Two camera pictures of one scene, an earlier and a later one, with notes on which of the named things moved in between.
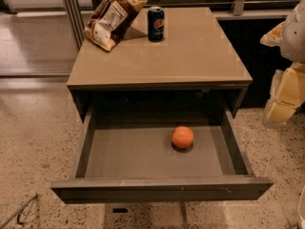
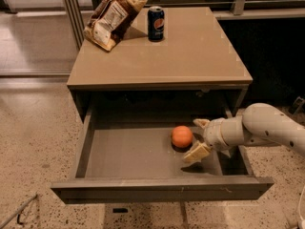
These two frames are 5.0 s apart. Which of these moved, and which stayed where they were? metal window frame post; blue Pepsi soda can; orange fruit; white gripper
Moved: white gripper
Stayed: metal window frame post; orange fruit; blue Pepsi soda can
